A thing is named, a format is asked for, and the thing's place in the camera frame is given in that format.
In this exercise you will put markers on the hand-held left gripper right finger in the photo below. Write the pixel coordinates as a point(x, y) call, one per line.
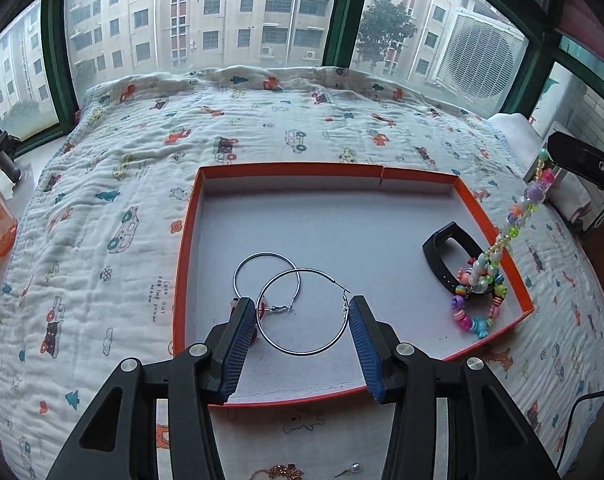
point(366, 350)

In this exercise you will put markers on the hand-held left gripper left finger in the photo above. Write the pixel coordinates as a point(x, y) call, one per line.
point(237, 347)

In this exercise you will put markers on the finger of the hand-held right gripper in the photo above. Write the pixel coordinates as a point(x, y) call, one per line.
point(589, 160)

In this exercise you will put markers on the large silver hoop earring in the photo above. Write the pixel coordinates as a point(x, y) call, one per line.
point(332, 332)

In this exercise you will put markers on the small silver hoop earring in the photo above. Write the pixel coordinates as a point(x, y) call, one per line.
point(236, 270)

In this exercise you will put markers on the pearl stud pin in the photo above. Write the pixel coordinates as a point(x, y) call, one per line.
point(352, 469)

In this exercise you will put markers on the black wristband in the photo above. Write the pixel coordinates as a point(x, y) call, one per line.
point(439, 255)

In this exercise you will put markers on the orange shallow box tray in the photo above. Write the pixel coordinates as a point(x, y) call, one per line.
point(332, 220)

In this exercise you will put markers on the white folded towel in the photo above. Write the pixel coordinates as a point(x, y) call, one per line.
point(522, 135)

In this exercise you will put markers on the outdoor air conditioner unit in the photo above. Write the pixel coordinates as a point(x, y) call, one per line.
point(477, 55)

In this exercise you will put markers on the printed cartoon blanket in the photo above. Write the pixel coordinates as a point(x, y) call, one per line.
point(107, 200)

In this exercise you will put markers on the large green tree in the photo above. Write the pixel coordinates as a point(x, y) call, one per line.
point(384, 30)

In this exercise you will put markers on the black stand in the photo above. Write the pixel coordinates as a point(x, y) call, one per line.
point(2, 152)

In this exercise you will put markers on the beige apartment building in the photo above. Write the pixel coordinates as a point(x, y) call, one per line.
point(207, 10)

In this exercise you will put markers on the dark green window frame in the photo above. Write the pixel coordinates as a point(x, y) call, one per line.
point(339, 15)

